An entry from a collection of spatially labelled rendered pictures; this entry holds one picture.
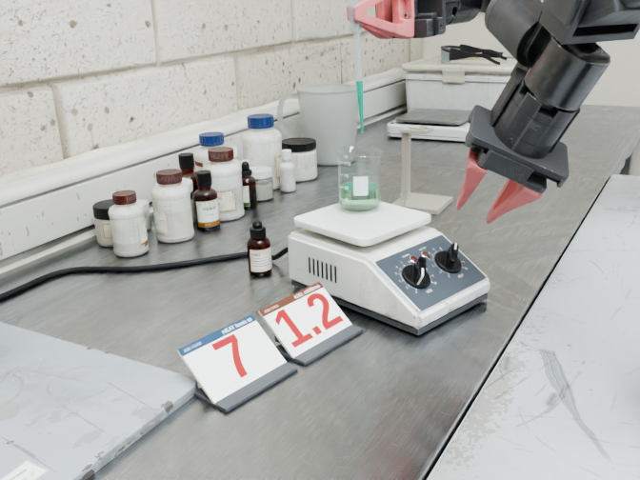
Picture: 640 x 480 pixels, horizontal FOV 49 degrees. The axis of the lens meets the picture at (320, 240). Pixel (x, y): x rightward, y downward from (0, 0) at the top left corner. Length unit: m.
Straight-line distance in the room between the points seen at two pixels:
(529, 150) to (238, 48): 0.85
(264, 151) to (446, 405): 0.73
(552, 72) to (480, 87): 1.20
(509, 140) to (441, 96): 1.21
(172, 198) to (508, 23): 0.53
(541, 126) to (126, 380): 0.44
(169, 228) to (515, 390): 0.56
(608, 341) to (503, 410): 0.17
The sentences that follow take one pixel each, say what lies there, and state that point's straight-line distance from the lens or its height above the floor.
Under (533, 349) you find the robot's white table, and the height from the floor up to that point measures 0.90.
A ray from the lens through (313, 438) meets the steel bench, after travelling 0.58.
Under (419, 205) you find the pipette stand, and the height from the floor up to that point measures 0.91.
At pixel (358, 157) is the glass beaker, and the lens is 0.80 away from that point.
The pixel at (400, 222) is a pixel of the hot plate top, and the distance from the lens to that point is 0.79.
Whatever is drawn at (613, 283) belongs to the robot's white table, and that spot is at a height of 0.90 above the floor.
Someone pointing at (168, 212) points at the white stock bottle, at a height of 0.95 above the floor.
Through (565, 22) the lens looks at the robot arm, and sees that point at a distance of 0.61.
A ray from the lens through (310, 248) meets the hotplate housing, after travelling 0.79.
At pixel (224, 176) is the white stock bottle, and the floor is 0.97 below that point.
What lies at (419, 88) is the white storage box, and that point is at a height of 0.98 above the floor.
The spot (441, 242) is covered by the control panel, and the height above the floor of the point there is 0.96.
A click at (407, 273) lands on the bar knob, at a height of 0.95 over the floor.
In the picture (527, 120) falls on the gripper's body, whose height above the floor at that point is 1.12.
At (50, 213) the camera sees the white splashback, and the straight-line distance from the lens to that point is 1.04.
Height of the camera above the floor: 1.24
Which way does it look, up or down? 20 degrees down
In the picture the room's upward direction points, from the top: 2 degrees counter-clockwise
